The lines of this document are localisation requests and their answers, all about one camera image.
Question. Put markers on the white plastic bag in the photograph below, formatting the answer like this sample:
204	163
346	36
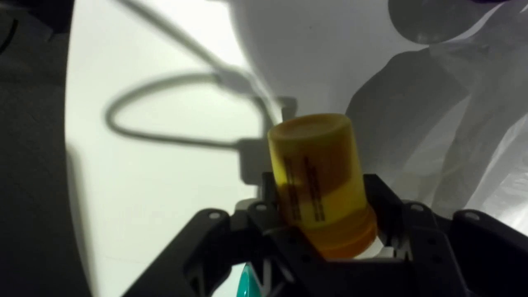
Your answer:
467	137

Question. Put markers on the yellow toy cup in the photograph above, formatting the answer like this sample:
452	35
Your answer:
318	181

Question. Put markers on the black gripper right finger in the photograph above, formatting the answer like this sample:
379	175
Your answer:
467	257

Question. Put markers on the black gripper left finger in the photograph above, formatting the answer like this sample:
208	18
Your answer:
219	247

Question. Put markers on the green teal toy cup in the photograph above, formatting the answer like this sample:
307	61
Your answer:
247	282

